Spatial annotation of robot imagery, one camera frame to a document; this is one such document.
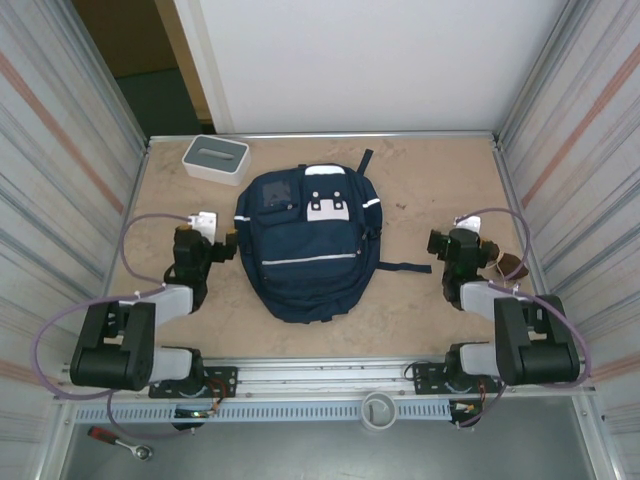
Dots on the navy blue backpack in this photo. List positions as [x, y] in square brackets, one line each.
[310, 250]

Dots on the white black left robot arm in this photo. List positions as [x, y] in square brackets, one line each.
[110, 350]

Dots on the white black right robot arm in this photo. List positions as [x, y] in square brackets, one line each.
[540, 345]

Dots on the brown sunglasses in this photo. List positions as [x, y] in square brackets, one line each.
[512, 265]

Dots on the white grey tissue box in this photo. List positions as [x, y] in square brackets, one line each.
[215, 157]

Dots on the small circuit board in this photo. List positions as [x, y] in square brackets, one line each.
[462, 409]
[195, 413]

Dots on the aluminium table frame bar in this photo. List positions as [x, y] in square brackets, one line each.
[280, 135]

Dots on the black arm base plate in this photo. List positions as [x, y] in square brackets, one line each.
[225, 375]
[425, 375]

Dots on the aluminium mounting rail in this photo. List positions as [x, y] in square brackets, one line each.
[325, 375]

